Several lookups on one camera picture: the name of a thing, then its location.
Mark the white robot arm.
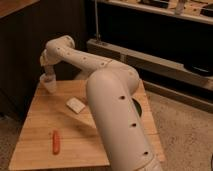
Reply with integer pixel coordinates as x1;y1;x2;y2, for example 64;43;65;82
40;35;163;171

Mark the translucent white cup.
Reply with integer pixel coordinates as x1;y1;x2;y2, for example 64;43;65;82
40;74;57;93

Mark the white eraser block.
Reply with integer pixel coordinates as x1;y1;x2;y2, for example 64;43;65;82
66;97;86;114

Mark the green ceramic bowl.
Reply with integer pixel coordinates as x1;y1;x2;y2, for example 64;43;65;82
132;98;143;119

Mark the orange carrot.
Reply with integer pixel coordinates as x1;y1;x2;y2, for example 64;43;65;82
52;130;60;155

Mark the metal shelf rack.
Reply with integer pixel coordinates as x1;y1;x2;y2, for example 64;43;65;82
85;0;213;113

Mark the black tray on shelf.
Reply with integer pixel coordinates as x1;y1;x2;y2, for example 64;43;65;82
183;62;213;77

